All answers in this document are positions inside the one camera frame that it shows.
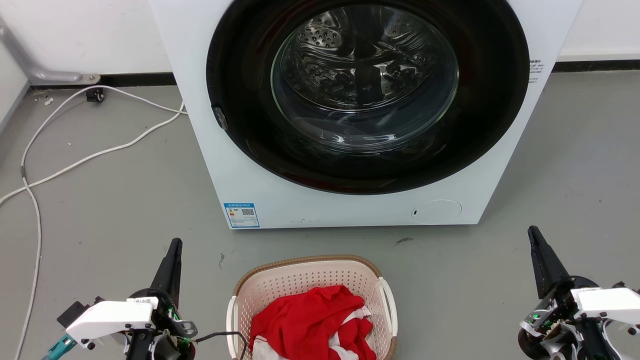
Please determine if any round white filter cover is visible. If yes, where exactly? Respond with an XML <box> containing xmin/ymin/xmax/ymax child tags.
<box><xmin>411</xmin><ymin>199</ymin><xmax>463</xmax><ymax>225</ymax></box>

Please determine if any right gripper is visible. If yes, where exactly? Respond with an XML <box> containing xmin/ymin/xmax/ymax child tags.
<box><xmin>517</xmin><ymin>226</ymin><xmax>601</xmax><ymax>360</ymax></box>

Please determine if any white floor cable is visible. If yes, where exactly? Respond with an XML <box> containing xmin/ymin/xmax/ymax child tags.
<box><xmin>14</xmin><ymin>85</ymin><xmax>188</xmax><ymax>360</ymax></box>
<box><xmin>0</xmin><ymin>102</ymin><xmax>186</xmax><ymax>206</ymax></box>

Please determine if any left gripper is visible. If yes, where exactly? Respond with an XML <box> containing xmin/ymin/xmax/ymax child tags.
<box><xmin>127</xmin><ymin>238</ymin><xmax>198</xmax><ymax>360</ymax></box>

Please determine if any grey wall pipe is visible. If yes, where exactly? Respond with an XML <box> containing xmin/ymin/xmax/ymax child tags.
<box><xmin>0</xmin><ymin>22</ymin><xmax>101</xmax><ymax>85</ymax></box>

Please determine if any round black glass washer door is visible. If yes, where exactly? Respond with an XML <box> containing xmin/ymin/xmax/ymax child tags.
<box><xmin>206</xmin><ymin>0</ymin><xmax>531</xmax><ymax>196</ymax></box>

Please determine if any cream plastic laundry basket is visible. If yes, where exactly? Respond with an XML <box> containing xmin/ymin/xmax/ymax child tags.
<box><xmin>226</xmin><ymin>255</ymin><xmax>399</xmax><ymax>360</ymax></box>

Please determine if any red and white garment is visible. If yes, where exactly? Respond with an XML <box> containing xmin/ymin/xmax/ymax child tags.
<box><xmin>248</xmin><ymin>285</ymin><xmax>377</xmax><ymax>360</ymax></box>

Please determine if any white front-load washing machine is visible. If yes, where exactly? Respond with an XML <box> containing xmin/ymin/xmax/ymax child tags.
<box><xmin>149</xmin><ymin>0</ymin><xmax>585</xmax><ymax>230</ymax></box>

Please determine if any blue energy label sticker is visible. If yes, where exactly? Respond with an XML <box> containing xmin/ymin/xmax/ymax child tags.
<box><xmin>223</xmin><ymin>202</ymin><xmax>261</xmax><ymax>229</ymax></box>

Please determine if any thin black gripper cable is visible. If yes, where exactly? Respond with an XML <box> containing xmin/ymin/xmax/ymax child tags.
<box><xmin>192</xmin><ymin>331</ymin><xmax>249</xmax><ymax>360</ymax></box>

